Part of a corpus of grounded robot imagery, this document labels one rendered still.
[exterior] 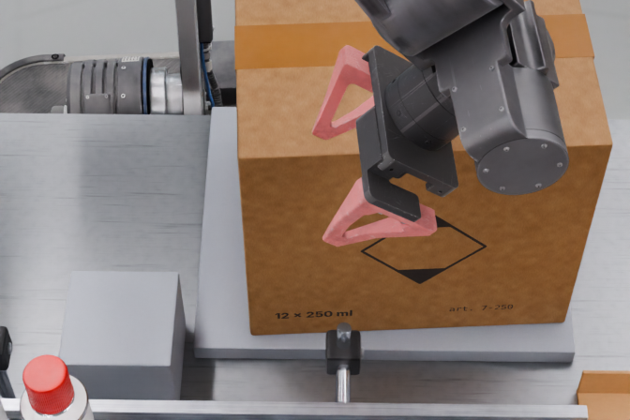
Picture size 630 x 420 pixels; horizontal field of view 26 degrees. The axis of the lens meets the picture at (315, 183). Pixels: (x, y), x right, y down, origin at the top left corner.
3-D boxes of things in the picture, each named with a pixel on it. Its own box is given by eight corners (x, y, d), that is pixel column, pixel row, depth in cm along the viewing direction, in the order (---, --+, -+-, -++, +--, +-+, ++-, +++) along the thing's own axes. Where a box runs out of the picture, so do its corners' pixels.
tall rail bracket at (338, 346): (323, 479, 122) (325, 389, 109) (324, 407, 127) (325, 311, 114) (360, 480, 122) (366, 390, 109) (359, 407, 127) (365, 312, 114)
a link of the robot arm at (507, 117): (476, -83, 82) (364, -13, 86) (505, 57, 75) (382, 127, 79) (577, 18, 90) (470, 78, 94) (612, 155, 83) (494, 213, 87)
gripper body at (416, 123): (370, 172, 90) (447, 112, 86) (355, 57, 96) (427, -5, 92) (441, 203, 94) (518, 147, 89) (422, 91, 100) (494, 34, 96)
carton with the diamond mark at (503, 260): (249, 337, 129) (236, 158, 108) (245, 141, 144) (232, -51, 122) (565, 323, 130) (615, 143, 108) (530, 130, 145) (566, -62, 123)
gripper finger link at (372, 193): (294, 253, 94) (384, 186, 88) (287, 171, 98) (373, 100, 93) (368, 282, 98) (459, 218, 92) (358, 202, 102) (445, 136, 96)
